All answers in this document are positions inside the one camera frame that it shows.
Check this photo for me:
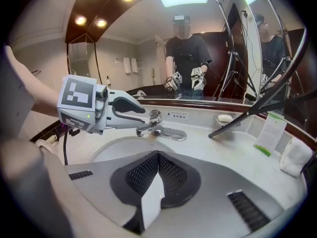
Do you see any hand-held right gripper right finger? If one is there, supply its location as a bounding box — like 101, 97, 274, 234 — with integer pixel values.
158, 150, 283, 233

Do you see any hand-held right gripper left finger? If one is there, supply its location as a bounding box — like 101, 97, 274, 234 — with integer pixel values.
64, 150, 159, 229

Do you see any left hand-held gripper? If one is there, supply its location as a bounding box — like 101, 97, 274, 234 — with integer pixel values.
56, 74, 147, 135

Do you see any chrome faucet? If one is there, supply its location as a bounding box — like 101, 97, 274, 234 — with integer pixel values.
135, 109, 188, 141

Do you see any person's left forearm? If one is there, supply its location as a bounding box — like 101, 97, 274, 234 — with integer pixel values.
14, 58, 61, 118

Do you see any white sink basin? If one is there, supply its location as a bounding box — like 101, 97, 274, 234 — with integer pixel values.
89, 135, 176, 163

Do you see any small counter label strip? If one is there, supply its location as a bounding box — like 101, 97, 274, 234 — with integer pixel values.
167, 111, 189, 120

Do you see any angled side mirror panel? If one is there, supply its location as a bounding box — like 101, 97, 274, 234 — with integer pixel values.
247, 0, 310, 114
66, 33, 103, 85

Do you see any black light tripod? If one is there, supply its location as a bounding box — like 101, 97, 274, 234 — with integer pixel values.
209, 0, 317, 139

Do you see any metal soap dish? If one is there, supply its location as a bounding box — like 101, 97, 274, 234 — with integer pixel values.
213, 113, 242, 128

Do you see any white toilet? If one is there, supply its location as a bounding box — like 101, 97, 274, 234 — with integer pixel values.
34, 132, 60, 156

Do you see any small packet with green label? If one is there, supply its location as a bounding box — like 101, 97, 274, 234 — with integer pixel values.
253, 112, 288, 158

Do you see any round ceiling spotlight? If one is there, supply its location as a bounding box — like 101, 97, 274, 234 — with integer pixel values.
74, 15, 88, 26

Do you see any small white folded cloth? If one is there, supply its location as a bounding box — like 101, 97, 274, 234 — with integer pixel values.
279, 136, 314, 178

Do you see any large wall mirror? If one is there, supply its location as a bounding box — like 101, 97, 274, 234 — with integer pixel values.
95, 0, 262, 101

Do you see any thin black cable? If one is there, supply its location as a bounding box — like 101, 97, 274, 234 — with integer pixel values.
63, 130, 69, 166

